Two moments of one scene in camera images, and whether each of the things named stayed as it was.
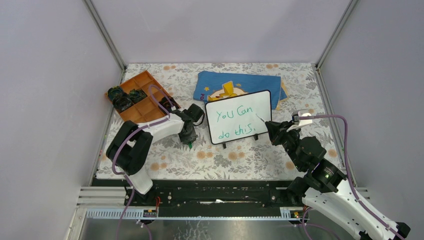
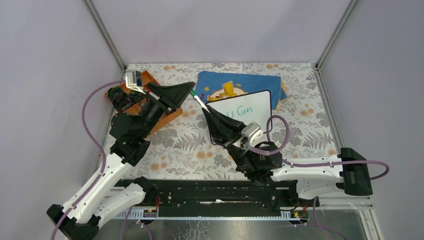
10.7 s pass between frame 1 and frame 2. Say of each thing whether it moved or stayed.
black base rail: stayed
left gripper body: moved
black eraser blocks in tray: stayed
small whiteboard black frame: stayed
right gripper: moved
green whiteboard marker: moved
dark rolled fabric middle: stayed
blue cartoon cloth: stayed
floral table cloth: stayed
